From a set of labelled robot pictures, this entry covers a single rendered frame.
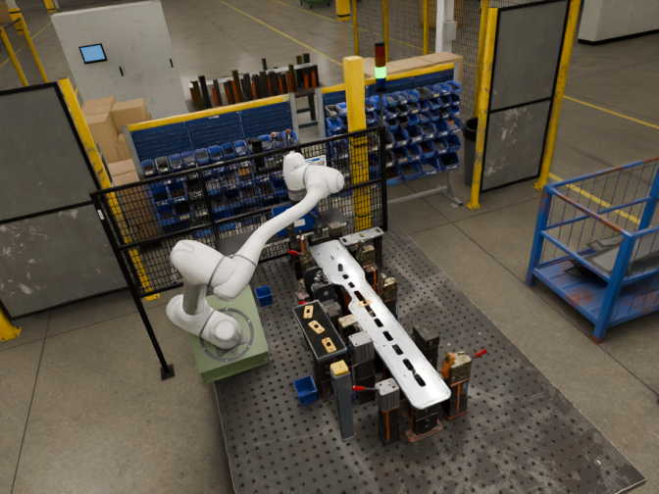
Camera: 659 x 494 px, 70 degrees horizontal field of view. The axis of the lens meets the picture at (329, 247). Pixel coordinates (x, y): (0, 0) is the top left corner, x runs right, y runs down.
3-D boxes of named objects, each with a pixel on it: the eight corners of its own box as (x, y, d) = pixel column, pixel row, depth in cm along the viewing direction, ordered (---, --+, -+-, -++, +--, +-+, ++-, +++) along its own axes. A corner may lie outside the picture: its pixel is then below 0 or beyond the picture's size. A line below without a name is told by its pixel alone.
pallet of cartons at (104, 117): (166, 192, 624) (141, 115, 566) (103, 205, 608) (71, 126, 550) (165, 159, 721) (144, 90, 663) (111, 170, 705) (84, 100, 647)
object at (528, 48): (472, 210, 515) (489, 8, 404) (464, 204, 526) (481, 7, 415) (549, 188, 540) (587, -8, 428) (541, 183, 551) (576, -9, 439)
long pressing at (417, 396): (460, 394, 200) (460, 392, 200) (413, 413, 195) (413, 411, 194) (338, 239, 310) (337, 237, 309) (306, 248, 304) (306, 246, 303)
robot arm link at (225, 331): (232, 354, 249) (231, 353, 228) (201, 338, 248) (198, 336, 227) (247, 326, 254) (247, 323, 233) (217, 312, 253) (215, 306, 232)
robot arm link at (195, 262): (199, 341, 244) (161, 322, 243) (214, 316, 253) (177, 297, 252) (211, 280, 180) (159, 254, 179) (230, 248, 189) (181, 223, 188)
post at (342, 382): (357, 436, 220) (351, 373, 196) (342, 442, 218) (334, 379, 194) (350, 423, 226) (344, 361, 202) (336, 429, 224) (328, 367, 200)
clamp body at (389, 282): (402, 328, 277) (402, 282, 257) (383, 334, 274) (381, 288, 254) (394, 319, 284) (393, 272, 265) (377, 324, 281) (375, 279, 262)
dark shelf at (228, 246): (349, 224, 322) (348, 221, 320) (220, 261, 299) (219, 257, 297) (336, 210, 339) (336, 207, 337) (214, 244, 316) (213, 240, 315)
